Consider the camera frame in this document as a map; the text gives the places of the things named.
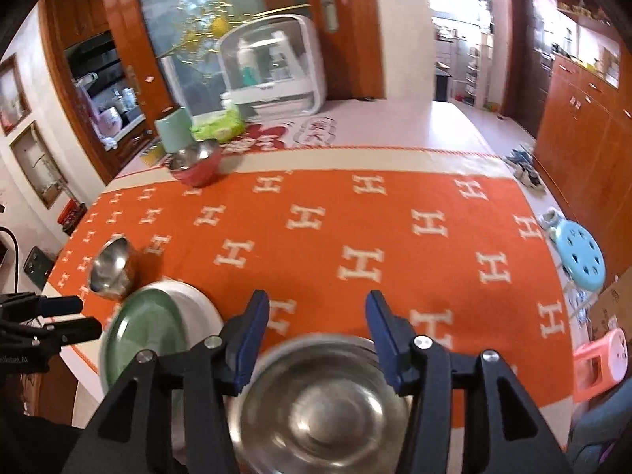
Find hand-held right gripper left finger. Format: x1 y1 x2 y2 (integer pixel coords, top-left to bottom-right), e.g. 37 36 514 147
62 290 271 474

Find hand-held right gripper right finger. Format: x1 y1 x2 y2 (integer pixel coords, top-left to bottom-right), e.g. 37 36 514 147
365 290 576 474

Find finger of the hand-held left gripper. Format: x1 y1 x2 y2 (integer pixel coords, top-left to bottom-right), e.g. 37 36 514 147
37 295 84 318
47 317 103 352

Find small steel bowl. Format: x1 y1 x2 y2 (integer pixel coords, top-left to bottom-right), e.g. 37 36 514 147
88 236 140 300

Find green plate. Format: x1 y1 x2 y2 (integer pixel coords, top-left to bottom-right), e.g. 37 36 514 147
103 289 191 386

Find white plate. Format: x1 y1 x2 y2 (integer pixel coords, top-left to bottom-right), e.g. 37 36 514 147
99 279 225 392

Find large steel bowl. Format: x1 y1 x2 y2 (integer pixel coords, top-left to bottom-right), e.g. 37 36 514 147
229 335 416 474

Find pink bowl with steel lining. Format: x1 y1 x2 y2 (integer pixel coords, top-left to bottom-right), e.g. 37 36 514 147
168 139 224 188

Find red crate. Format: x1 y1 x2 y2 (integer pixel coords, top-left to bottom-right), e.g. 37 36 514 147
58 197 87 233

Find orange patterned blanket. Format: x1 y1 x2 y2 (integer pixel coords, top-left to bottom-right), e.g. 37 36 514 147
47 145 576 430

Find white pink kettle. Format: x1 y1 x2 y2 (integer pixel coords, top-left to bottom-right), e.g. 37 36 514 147
91 107 122 146

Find mint green container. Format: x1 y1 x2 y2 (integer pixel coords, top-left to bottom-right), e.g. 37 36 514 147
154 107 193 154

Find pink plastic stool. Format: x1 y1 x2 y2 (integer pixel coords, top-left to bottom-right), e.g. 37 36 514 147
573 328 629 402

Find blue plastic stool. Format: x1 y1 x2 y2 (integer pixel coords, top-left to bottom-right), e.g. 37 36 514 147
553 220 606 291

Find red printed table cover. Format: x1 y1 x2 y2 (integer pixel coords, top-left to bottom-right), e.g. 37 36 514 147
222 116 341 152

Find white grey shoe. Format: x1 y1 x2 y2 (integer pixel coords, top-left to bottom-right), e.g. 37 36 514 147
513 164 547 192

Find green wipes packet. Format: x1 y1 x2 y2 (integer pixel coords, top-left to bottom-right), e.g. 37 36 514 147
192 105 245 141

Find blue shoe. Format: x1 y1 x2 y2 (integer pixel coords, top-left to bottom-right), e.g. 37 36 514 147
504 147 536 167

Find cardboard box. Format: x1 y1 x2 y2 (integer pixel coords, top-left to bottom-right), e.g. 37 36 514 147
587 276 632 341

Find white countertop appliance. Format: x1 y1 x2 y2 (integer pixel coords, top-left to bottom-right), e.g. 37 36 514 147
217 14 329 119

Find wooden cabinet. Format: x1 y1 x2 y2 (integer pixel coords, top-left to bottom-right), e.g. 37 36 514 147
533 52 632 282

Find wooden framed glass door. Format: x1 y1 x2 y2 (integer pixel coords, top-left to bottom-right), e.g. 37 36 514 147
101 0 386 124

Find yellow flower branches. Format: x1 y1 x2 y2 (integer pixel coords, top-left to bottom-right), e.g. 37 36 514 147
158 2 282 67

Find dark wooden door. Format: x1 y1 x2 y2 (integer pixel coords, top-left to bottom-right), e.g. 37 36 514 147
504 0 559 134

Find black wall socket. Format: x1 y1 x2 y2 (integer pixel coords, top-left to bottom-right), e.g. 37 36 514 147
24 249 53 287

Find wooden wall frame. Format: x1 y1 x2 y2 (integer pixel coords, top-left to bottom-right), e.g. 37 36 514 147
10 121 68 209
0 54 31 136

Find white door handle lock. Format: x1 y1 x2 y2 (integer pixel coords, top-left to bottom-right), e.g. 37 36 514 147
318 0 339 33

